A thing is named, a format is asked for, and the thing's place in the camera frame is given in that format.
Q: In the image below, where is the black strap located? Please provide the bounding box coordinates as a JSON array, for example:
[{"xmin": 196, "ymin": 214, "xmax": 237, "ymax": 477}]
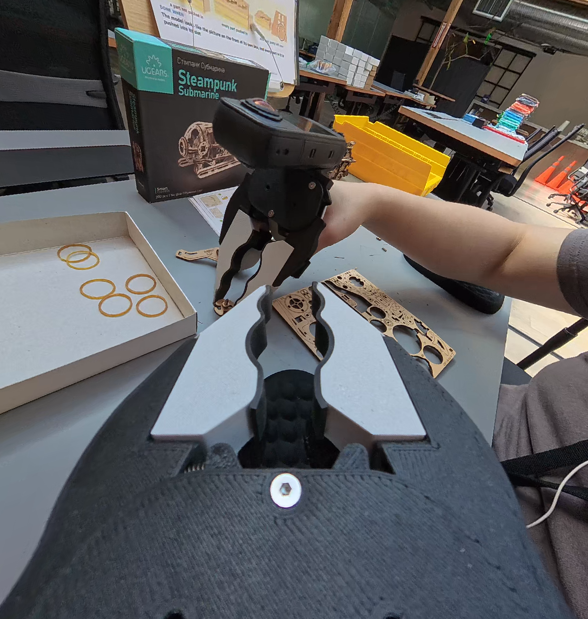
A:
[{"xmin": 499, "ymin": 440, "xmax": 588, "ymax": 507}]

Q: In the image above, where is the person's right forearm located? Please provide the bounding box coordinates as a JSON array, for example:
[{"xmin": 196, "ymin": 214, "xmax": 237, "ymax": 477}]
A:
[{"xmin": 366, "ymin": 186, "xmax": 588, "ymax": 324}]

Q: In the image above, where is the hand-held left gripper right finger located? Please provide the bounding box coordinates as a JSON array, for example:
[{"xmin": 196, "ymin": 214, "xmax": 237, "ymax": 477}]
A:
[{"xmin": 311, "ymin": 283, "xmax": 428, "ymax": 448}]

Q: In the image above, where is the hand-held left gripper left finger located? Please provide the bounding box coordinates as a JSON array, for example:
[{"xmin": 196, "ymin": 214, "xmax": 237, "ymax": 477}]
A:
[{"xmin": 150, "ymin": 285, "xmax": 271, "ymax": 445}]

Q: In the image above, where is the cluster of yellow rubber bands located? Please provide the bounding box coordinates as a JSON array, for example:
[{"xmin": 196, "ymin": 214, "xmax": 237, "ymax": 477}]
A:
[{"xmin": 57, "ymin": 244, "xmax": 170, "ymax": 319}]

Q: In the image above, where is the orange traffic cone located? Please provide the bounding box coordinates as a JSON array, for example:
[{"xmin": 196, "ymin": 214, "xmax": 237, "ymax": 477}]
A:
[
  {"xmin": 535, "ymin": 156, "xmax": 565, "ymax": 185},
  {"xmin": 547, "ymin": 161, "xmax": 578, "ymax": 190}
]

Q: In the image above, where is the white instruction booklet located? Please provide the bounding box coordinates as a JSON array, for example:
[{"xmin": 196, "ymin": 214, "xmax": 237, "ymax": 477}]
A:
[{"xmin": 188, "ymin": 190, "xmax": 237, "ymax": 236}]

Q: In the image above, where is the stack of coloured trays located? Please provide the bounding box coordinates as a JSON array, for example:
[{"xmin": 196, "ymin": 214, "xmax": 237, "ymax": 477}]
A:
[{"xmin": 487, "ymin": 94, "xmax": 542, "ymax": 144}]

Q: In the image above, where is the stack of white boxes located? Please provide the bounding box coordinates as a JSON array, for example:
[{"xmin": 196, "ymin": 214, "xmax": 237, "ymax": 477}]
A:
[{"xmin": 315, "ymin": 35, "xmax": 381, "ymax": 89}]

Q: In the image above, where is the thin white cable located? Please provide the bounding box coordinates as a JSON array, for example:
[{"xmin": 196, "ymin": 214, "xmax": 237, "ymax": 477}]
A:
[{"xmin": 526, "ymin": 452, "xmax": 588, "ymax": 529}]

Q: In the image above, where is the black model kit box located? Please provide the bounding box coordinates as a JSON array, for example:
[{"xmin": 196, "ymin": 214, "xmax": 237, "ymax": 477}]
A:
[{"xmin": 114, "ymin": 27, "xmax": 270, "ymax": 204}]

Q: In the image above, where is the black office chair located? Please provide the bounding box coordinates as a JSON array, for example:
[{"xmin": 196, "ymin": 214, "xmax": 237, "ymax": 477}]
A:
[{"xmin": 0, "ymin": 0, "xmax": 135, "ymax": 190}]

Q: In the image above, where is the wooden clipboard with instruction sheet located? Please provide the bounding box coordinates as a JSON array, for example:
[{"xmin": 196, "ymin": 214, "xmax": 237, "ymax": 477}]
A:
[{"xmin": 120, "ymin": 0, "xmax": 300, "ymax": 93}]

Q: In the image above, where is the grey workshop table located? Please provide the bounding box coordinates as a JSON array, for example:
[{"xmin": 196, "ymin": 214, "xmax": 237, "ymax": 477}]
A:
[{"xmin": 399, "ymin": 105, "xmax": 529, "ymax": 210}]

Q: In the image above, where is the black quilted wrist rest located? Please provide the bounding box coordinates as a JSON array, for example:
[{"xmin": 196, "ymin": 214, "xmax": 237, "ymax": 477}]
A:
[
  {"xmin": 403, "ymin": 253, "xmax": 506, "ymax": 316},
  {"xmin": 237, "ymin": 370, "xmax": 344, "ymax": 471}
]

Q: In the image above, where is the white cardboard tray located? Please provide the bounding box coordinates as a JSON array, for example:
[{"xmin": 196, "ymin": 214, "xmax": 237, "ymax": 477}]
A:
[{"xmin": 0, "ymin": 211, "xmax": 198, "ymax": 421}]

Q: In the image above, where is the wooden lever part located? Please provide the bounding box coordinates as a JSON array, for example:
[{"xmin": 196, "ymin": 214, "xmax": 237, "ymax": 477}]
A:
[{"xmin": 175, "ymin": 247, "xmax": 221, "ymax": 266}]

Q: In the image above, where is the plywood parts sheet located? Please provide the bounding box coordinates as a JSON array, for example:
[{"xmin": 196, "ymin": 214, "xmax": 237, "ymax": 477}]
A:
[{"xmin": 272, "ymin": 269, "xmax": 457, "ymax": 379}]

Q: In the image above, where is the person's right hand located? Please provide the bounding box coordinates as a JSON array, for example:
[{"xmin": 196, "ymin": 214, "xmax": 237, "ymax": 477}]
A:
[{"xmin": 314, "ymin": 183, "xmax": 381, "ymax": 253}]

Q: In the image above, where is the assembled wooden model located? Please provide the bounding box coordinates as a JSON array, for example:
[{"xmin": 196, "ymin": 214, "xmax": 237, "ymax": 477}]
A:
[{"xmin": 327, "ymin": 140, "xmax": 357, "ymax": 182}]

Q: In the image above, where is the yellow plastic bin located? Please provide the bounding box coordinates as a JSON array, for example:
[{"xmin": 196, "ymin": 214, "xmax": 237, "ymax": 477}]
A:
[{"xmin": 333, "ymin": 114, "xmax": 451, "ymax": 196}]

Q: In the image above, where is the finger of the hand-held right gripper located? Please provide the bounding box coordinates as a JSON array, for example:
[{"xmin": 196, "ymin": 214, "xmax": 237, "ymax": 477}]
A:
[
  {"xmin": 213, "ymin": 210, "xmax": 257, "ymax": 306},
  {"xmin": 233, "ymin": 239, "xmax": 295, "ymax": 297}
]

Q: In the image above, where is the black metal rod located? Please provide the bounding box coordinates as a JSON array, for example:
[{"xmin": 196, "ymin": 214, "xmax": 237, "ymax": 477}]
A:
[{"xmin": 516, "ymin": 317, "xmax": 588, "ymax": 370}]

